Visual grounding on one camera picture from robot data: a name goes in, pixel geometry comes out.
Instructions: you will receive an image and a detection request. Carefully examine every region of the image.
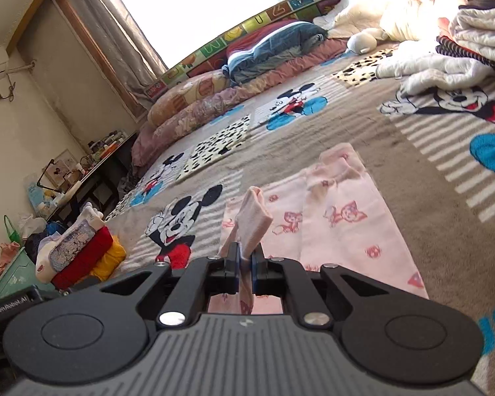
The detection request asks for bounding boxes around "pink printed shirt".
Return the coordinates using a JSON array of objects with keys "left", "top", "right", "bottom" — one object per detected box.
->
[{"left": 206, "top": 142, "right": 430, "bottom": 316}]

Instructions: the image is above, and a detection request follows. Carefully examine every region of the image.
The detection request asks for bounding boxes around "white plush toy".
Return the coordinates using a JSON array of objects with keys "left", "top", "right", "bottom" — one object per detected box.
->
[{"left": 346, "top": 28, "right": 390, "bottom": 54}]

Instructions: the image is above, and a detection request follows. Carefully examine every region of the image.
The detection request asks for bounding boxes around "stack of folded clothes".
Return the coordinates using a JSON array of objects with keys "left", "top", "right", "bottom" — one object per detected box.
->
[{"left": 35, "top": 202, "right": 105, "bottom": 284}]

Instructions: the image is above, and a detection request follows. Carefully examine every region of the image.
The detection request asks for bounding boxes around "dark desk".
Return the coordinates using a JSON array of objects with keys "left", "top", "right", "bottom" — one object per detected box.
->
[{"left": 45, "top": 132, "right": 139, "bottom": 223}]

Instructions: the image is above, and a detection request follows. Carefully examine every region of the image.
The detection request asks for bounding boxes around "blue folded quilt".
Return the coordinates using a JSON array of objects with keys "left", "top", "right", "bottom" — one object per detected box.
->
[{"left": 227, "top": 20, "right": 328, "bottom": 83}]

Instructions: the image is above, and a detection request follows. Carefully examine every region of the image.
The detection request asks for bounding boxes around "light green cabinet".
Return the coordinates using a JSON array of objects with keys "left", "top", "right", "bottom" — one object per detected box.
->
[{"left": 0, "top": 247, "right": 40, "bottom": 303}]

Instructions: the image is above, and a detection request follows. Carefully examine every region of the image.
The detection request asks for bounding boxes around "cartoon mouse printed blanket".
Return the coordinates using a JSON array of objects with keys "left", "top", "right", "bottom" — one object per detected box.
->
[{"left": 103, "top": 47, "right": 495, "bottom": 396}]

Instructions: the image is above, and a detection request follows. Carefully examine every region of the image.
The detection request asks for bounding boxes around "picture frame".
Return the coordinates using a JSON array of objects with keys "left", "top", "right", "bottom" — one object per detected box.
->
[{"left": 51, "top": 148, "right": 77, "bottom": 182}]

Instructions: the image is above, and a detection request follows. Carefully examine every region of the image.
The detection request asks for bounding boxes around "white plastic bag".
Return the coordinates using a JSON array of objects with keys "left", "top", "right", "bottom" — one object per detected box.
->
[{"left": 18, "top": 216, "right": 47, "bottom": 240}]

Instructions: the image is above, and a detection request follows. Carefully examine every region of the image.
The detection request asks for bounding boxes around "colourful alphabet foam mat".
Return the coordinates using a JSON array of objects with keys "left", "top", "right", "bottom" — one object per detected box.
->
[{"left": 144, "top": 0, "right": 355, "bottom": 100}]

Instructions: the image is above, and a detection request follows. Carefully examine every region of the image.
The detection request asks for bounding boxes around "maroon pillow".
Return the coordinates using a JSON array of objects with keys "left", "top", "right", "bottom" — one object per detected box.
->
[{"left": 226, "top": 18, "right": 298, "bottom": 58}]

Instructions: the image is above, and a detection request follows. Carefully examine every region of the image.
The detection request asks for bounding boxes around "dark striped garment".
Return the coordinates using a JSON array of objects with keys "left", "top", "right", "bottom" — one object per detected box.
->
[{"left": 435, "top": 35, "right": 495, "bottom": 69}]

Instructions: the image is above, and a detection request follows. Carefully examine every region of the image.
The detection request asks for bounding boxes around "black desk lamp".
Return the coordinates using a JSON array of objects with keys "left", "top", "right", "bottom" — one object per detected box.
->
[{"left": 37, "top": 159, "right": 67, "bottom": 195}]

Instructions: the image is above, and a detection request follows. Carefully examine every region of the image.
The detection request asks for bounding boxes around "red folded garment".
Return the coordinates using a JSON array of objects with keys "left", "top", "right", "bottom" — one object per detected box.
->
[{"left": 51, "top": 227, "right": 114, "bottom": 290}]

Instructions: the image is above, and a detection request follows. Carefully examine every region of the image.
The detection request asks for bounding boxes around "orange floral pillow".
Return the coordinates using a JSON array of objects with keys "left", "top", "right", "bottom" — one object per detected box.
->
[{"left": 148, "top": 70, "right": 232, "bottom": 126}]

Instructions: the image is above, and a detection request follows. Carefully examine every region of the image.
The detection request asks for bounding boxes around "white quilted garment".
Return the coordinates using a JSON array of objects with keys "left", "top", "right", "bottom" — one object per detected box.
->
[{"left": 375, "top": 51, "right": 495, "bottom": 95}]

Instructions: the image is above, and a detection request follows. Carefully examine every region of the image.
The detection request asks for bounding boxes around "grey curtain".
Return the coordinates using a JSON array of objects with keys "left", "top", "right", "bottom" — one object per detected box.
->
[{"left": 60, "top": 0, "right": 168, "bottom": 116}]

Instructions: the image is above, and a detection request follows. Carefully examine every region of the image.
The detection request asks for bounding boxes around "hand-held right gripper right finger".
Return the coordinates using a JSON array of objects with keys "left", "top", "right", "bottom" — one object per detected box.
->
[{"left": 251, "top": 245, "right": 380, "bottom": 331}]

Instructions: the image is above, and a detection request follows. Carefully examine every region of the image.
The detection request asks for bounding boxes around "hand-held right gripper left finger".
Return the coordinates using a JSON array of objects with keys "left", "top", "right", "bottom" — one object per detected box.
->
[{"left": 99, "top": 243, "right": 241, "bottom": 331}]

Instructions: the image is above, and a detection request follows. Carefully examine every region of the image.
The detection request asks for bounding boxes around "hanging wall cord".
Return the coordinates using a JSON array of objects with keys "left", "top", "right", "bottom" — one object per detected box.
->
[{"left": 0, "top": 60, "right": 38, "bottom": 102}]

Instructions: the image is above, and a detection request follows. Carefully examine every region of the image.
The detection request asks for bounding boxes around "lavender grey garment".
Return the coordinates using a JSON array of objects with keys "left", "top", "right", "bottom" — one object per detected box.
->
[{"left": 447, "top": 4, "right": 495, "bottom": 64}]

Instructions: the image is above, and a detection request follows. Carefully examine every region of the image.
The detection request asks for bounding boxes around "window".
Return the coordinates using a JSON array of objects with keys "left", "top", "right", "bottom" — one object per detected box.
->
[{"left": 99, "top": 0, "right": 289, "bottom": 69}]

